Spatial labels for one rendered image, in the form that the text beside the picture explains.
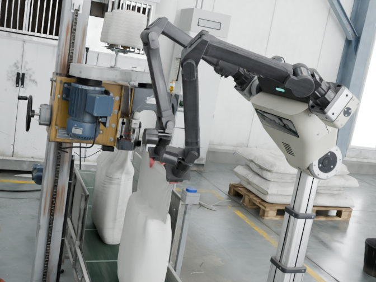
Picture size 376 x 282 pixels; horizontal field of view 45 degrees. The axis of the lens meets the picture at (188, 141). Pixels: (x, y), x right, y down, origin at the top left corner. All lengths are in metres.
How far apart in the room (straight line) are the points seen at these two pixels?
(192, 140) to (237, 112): 5.48
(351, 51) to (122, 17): 6.30
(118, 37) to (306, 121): 0.90
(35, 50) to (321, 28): 4.64
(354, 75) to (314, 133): 6.03
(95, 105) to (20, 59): 3.00
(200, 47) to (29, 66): 3.63
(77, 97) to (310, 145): 1.03
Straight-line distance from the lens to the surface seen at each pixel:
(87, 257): 2.62
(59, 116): 2.28
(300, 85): 1.55
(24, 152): 5.11
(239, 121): 7.18
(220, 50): 1.49
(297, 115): 1.75
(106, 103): 2.04
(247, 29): 7.08
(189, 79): 1.50
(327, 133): 1.84
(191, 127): 1.65
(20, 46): 4.95
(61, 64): 2.30
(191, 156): 1.70
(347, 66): 8.07
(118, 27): 2.10
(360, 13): 8.15
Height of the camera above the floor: 1.53
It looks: 10 degrees down
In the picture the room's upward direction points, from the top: 10 degrees clockwise
